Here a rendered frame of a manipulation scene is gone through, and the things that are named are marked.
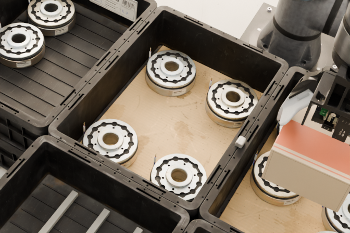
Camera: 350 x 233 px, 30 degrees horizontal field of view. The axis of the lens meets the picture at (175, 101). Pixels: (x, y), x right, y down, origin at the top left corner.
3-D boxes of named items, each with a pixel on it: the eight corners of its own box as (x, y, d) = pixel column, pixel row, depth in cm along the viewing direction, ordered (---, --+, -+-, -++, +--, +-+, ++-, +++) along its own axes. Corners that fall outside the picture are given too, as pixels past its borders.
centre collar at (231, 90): (229, 85, 132) (229, 82, 132) (249, 97, 131) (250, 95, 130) (215, 99, 130) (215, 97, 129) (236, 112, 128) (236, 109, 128)
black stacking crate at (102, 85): (157, 43, 145) (161, 5, 136) (277, 101, 137) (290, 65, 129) (48, 169, 122) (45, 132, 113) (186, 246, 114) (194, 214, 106)
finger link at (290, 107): (253, 128, 94) (300, 109, 87) (268, 100, 97) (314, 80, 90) (267, 142, 95) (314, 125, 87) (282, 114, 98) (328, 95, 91)
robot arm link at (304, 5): (283, -5, 154) (299, -53, 144) (337, 17, 151) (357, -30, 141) (265, 23, 146) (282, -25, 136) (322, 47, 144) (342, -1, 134)
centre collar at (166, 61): (168, 55, 136) (168, 53, 136) (188, 66, 135) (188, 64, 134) (154, 69, 133) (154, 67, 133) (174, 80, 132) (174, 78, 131)
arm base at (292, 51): (268, 20, 162) (278, -11, 155) (325, 43, 160) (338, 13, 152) (247, 56, 153) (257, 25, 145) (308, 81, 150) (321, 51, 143)
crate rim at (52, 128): (160, 11, 138) (161, 2, 136) (289, 70, 130) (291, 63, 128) (44, 139, 114) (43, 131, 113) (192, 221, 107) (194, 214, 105)
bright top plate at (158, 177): (172, 145, 122) (172, 144, 122) (216, 175, 119) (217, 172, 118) (139, 181, 117) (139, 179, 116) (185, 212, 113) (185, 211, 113)
